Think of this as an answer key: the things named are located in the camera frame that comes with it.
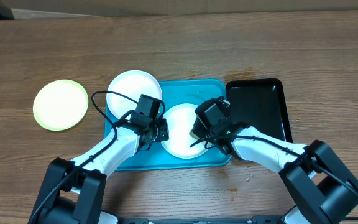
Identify white plate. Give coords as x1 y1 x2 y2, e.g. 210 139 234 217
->
106 70 162 119
162 103 207 159

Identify green yellow sponge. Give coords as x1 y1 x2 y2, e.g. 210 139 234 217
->
189 128 199 139

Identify light green plate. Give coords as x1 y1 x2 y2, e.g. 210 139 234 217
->
32 80 89 131

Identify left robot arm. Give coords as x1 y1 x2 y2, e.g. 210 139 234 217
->
29 119 168 223

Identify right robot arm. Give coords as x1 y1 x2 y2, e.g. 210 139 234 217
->
190 119 358 223

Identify teal plastic tray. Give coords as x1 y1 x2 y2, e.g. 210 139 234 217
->
117 79 231 171

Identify black plastic tray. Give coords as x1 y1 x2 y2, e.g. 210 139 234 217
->
226 78 293 142

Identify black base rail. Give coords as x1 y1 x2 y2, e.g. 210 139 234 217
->
118 215 284 224

